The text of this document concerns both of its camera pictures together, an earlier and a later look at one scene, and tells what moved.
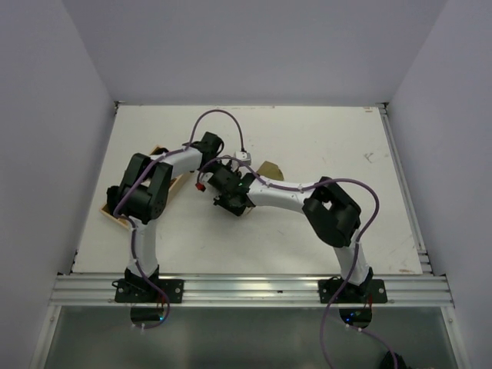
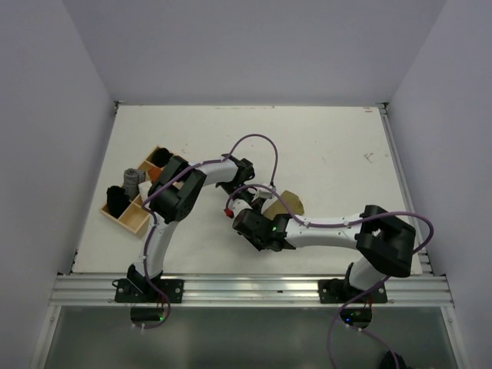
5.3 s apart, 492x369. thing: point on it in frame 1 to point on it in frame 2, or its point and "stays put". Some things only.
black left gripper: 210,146 to 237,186
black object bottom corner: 389,361 stays put
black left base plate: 142,290 stays put
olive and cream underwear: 271,171 to 277,207
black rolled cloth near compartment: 112,194 stays put
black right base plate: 370,290 stays put
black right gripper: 221,200 to 258,246
